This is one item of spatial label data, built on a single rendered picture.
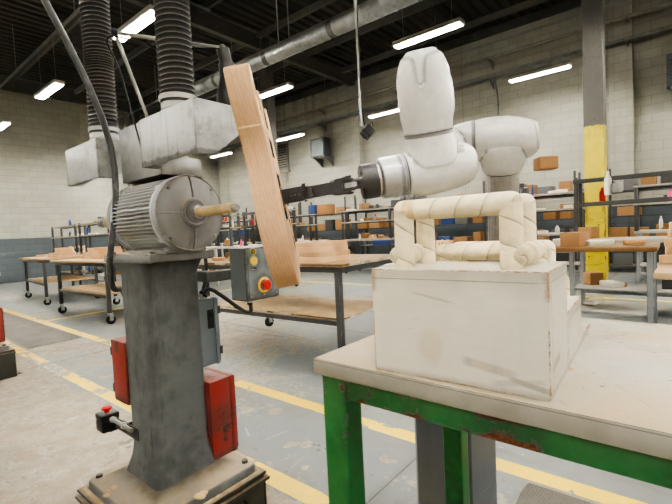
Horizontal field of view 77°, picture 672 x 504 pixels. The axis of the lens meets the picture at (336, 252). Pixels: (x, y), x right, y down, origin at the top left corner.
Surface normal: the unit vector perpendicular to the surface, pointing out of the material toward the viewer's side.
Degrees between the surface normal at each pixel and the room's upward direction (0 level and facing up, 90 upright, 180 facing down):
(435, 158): 99
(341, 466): 90
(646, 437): 90
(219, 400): 90
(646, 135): 90
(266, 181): 69
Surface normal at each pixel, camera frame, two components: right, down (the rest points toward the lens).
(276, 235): 0.10, 0.22
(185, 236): 0.73, 0.13
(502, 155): -0.29, 0.47
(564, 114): -0.63, 0.07
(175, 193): 0.70, -0.10
